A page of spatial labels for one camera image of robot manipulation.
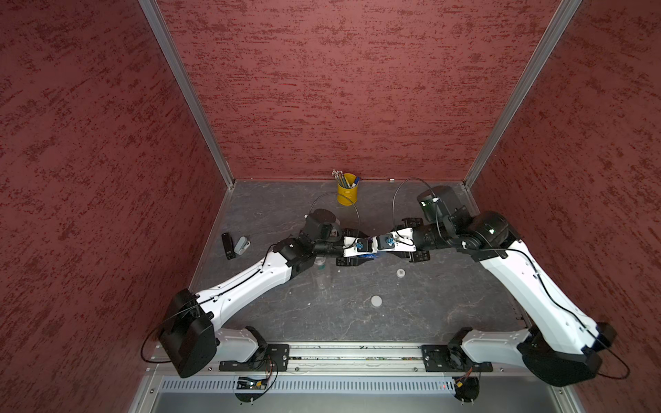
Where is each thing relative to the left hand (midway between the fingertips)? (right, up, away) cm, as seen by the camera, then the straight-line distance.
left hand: (367, 247), depth 73 cm
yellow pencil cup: (-4, +16, +34) cm, 38 cm away
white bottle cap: (+5, -20, +13) cm, 25 cm away
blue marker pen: (0, +23, +34) cm, 41 cm away
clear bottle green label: (-15, -14, +18) cm, 27 cm away
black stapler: (-50, -3, +23) cm, 55 cm away
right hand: (+5, +3, -7) cm, 9 cm away
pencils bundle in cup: (-7, +23, +28) cm, 37 cm away
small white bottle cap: (+14, -13, +19) cm, 27 cm away
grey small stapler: (-45, -3, +23) cm, 51 cm away
